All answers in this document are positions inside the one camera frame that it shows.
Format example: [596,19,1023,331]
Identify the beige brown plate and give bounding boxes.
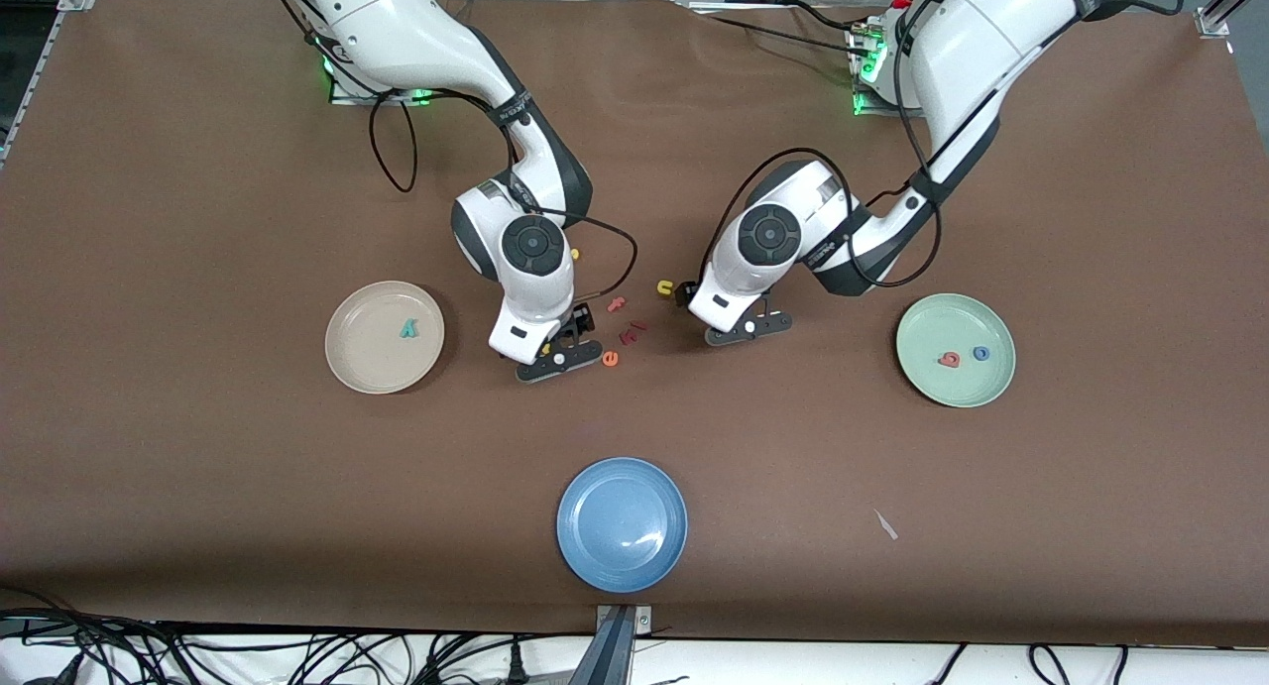
[325,281,446,396]

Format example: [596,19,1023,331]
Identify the blue plate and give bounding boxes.
[556,456,689,594]

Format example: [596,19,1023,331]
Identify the green plate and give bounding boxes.
[895,293,1017,408]

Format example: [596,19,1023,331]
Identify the brown table cover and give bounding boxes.
[0,0,1269,646]

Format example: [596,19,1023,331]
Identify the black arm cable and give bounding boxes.
[268,0,638,301]
[698,0,943,290]

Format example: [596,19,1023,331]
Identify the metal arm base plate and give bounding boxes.
[853,26,923,119]
[330,65,438,106]

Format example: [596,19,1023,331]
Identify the thin black cable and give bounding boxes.
[689,0,865,54]

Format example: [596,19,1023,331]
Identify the metal camera stand bracket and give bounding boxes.
[593,604,655,685]

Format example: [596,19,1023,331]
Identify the black cable loop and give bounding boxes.
[1026,643,1131,685]

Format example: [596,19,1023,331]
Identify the aluminium frame corner bracket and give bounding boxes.
[1195,0,1240,40]

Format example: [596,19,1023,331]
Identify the tangled black cables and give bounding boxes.
[0,586,596,685]

